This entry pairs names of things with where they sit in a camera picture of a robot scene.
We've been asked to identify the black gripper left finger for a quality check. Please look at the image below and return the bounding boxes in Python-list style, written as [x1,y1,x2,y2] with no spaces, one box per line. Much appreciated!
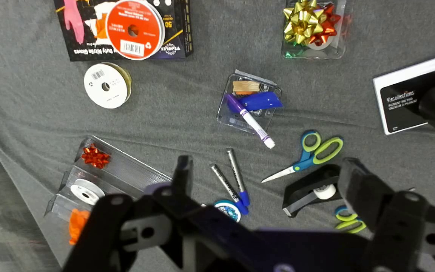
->
[64,156,257,272]

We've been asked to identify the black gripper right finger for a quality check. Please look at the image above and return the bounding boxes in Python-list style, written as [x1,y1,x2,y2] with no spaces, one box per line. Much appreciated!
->
[339,157,435,272]

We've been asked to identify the blue tape roll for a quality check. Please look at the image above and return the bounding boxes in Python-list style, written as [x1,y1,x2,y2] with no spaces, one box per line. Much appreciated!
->
[214,199,242,222]

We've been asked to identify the black tape dispenser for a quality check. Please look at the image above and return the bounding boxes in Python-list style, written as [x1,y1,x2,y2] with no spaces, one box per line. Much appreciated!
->
[283,165,340,217]

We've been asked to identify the small green scissors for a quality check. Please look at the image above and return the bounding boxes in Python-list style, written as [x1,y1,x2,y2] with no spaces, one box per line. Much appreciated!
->
[334,205,368,234]

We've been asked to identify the silver blue pen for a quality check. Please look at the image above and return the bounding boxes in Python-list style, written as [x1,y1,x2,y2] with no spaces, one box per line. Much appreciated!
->
[211,165,239,202]
[227,148,251,207]

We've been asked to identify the clear divided organizer tray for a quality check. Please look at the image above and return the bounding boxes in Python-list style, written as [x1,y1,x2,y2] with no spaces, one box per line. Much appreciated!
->
[44,133,174,239]

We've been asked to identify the orange ribbon bundle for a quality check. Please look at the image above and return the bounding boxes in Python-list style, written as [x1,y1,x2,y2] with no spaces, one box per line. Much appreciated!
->
[69,208,90,245]

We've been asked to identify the white ribbon spool in tray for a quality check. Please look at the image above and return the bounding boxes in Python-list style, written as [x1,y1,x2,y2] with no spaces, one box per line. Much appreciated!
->
[70,178,105,205]

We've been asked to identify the small red gift bow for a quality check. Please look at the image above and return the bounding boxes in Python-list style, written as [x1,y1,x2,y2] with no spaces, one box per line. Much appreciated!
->
[82,145,111,169]

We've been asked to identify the green blue scissors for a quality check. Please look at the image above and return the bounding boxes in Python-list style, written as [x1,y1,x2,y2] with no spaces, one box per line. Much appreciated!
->
[263,130,345,183]

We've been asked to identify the grey table cloth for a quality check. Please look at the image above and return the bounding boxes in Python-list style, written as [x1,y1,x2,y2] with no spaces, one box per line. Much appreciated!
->
[0,0,435,260]

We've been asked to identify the purple white marker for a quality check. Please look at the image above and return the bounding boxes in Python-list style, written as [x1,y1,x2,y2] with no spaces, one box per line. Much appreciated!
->
[226,94,275,149]

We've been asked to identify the black white box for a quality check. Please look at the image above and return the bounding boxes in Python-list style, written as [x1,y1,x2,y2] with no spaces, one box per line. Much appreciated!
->
[374,57,435,134]

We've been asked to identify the white gold ribbon spool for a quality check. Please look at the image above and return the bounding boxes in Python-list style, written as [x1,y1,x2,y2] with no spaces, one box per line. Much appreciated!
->
[84,62,132,109]

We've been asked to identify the blue utility knife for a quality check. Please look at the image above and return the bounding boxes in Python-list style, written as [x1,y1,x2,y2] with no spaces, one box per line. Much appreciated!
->
[241,92,283,110]

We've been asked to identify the brown cork piece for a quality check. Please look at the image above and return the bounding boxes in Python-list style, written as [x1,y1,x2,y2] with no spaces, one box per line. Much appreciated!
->
[233,80,260,95]

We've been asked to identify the clear box with bows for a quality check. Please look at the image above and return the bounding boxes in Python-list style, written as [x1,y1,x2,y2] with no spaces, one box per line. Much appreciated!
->
[282,0,349,60]

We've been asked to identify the orange ribbon spool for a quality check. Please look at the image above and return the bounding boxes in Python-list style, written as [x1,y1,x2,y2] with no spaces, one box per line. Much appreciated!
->
[106,0,165,60]

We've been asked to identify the red gift bow in box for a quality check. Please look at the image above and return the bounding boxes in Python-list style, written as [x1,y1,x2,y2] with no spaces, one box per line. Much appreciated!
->
[310,3,342,47]

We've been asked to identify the black orange craft package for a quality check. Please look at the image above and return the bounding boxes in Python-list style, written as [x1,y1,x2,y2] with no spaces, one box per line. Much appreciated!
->
[53,0,194,60]

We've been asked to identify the gold gift bow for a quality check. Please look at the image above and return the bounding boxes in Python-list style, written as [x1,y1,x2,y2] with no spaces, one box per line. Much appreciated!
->
[283,0,319,45]

